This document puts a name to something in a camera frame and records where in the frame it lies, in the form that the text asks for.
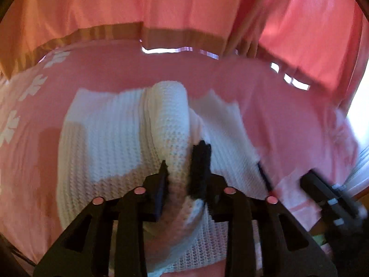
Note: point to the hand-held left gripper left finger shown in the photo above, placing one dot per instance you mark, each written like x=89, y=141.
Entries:
x=160, y=197

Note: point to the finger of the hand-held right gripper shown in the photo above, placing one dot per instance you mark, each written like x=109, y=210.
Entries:
x=265, y=177
x=315, y=186

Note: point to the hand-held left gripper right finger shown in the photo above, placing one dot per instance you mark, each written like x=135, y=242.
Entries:
x=216, y=192

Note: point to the bright window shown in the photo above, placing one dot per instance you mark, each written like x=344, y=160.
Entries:
x=359, y=132

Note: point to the pink curtain with tan hem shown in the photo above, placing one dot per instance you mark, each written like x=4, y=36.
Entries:
x=178, y=3

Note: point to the pink snowflake printed bed sheet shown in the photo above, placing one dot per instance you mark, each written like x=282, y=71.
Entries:
x=274, y=127

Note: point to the white red black knitted sweater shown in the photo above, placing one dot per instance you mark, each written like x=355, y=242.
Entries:
x=101, y=138

